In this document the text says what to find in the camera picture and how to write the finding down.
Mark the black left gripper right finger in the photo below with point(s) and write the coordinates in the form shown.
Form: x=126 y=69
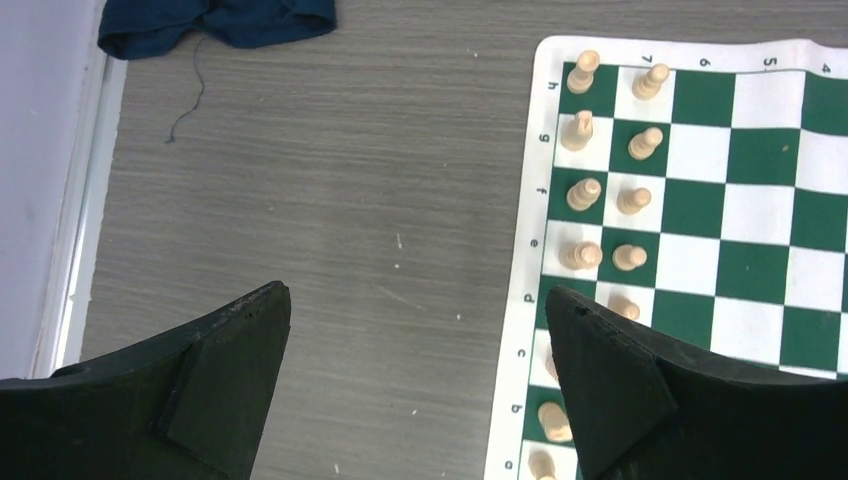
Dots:
x=644 y=405

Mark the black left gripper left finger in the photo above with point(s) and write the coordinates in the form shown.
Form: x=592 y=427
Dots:
x=189 y=403

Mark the white chess piece b8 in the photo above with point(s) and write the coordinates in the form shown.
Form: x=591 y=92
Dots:
x=554 y=423

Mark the white chess piece c8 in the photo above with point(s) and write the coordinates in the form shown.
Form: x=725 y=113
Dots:
x=550 y=365

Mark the white chess pawn d7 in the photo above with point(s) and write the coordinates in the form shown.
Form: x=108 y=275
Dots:
x=624 y=307

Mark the white chess piece a8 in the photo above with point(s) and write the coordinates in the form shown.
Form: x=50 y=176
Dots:
x=541 y=465

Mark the white chess pawn e7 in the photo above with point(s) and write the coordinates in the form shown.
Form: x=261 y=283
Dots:
x=628 y=257

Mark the white chess piece e8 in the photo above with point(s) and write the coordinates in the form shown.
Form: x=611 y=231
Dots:
x=581 y=256

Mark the white chess pawn f7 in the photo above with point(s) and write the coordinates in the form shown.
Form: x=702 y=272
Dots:
x=632 y=201

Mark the white chess piece f8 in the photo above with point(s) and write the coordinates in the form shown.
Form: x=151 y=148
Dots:
x=583 y=194

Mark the green white chess mat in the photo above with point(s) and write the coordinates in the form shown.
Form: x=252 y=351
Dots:
x=746 y=232

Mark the white chess pawn g7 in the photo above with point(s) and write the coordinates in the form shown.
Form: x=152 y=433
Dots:
x=644 y=144

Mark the white chess piece g8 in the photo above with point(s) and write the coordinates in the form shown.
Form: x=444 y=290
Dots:
x=578 y=131

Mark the white chess pawn h7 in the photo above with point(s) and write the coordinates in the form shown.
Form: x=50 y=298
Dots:
x=648 y=84

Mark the white chess piece h8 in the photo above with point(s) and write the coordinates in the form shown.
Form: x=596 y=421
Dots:
x=580 y=79

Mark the dark blue cloth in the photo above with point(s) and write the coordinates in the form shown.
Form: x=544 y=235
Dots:
x=140 y=29

